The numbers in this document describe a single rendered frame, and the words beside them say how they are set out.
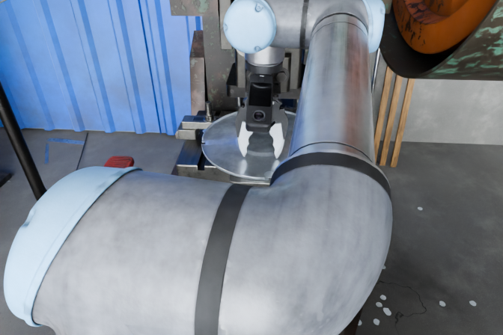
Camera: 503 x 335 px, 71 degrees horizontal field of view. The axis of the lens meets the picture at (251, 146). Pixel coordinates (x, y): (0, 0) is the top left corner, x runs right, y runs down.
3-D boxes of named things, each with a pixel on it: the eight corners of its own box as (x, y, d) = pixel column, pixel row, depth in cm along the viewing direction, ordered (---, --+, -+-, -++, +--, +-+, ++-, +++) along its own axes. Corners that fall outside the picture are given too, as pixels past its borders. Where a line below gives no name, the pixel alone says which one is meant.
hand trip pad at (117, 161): (130, 200, 80) (124, 173, 76) (105, 199, 80) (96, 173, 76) (141, 181, 86) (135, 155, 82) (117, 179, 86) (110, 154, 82)
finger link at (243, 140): (247, 145, 81) (258, 111, 76) (245, 159, 76) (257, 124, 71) (233, 141, 81) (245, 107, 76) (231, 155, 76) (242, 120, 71)
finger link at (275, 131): (288, 143, 80) (280, 108, 75) (289, 158, 75) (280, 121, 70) (275, 146, 81) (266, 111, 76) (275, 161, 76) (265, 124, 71)
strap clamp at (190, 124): (235, 141, 97) (234, 108, 92) (175, 139, 98) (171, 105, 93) (237, 130, 102) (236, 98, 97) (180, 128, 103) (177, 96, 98)
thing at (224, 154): (198, 184, 70) (197, 181, 70) (203, 113, 94) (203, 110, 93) (341, 176, 72) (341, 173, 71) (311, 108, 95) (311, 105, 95)
